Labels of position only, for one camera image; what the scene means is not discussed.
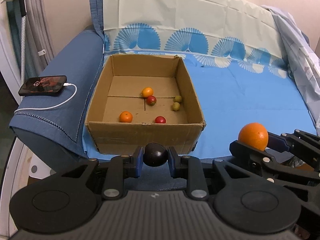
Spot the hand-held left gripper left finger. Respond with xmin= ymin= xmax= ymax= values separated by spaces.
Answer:
xmin=60 ymin=146 xmax=144 ymax=201

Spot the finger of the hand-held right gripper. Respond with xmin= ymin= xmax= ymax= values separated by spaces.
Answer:
xmin=229 ymin=140 xmax=320 ymax=188
xmin=267 ymin=129 xmax=320 ymax=166

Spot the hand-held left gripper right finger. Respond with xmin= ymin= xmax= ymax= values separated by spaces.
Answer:
xmin=167 ymin=146 xmax=252 ymax=201

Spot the dark purple plum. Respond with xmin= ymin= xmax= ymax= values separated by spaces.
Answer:
xmin=143 ymin=142 xmax=168 ymax=167

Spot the brown cardboard box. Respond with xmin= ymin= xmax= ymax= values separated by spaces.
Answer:
xmin=84 ymin=54 xmax=206 ymax=155

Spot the blue fan-print cloth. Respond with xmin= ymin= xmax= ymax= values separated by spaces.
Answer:
xmin=82 ymin=0 xmax=316 ymax=161

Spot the pale grey crumpled cloth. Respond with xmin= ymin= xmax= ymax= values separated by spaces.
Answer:
xmin=261 ymin=4 xmax=320 ymax=133

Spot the white dotted object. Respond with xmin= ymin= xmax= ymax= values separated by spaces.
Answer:
xmin=0 ymin=130 xmax=54 ymax=188

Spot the blue fabric sofa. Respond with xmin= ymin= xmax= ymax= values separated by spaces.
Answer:
xmin=9 ymin=0 xmax=312 ymax=193

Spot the black smartphone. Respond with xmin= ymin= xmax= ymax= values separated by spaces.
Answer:
xmin=19 ymin=75 xmax=67 ymax=97

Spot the white pipe bundle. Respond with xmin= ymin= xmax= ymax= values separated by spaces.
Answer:
xmin=22 ymin=0 xmax=56 ymax=67

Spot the white charging cable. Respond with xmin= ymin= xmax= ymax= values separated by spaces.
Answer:
xmin=14 ymin=82 xmax=77 ymax=113

